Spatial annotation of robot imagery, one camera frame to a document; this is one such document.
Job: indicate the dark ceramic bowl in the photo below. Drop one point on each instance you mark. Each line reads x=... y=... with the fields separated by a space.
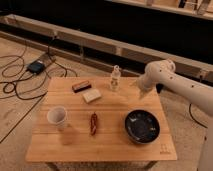
x=141 y=126

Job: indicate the brown black eraser block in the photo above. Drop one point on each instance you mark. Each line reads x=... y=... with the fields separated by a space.
x=81 y=86

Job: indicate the white soap bar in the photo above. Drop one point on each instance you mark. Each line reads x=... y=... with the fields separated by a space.
x=91 y=95

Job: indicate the white paper cup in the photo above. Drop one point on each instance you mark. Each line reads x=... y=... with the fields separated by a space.
x=57 y=116

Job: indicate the wooden table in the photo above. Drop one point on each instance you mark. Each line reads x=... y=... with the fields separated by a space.
x=110 y=142

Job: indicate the long wooden beam frame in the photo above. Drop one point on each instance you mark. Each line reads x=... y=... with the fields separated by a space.
x=185 y=66

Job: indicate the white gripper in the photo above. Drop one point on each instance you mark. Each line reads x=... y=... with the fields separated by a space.
x=144 y=85

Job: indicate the clear plastic bottle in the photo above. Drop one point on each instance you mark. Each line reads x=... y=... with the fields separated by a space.
x=115 y=77

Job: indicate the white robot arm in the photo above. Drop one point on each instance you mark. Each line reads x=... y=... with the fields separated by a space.
x=201 y=95

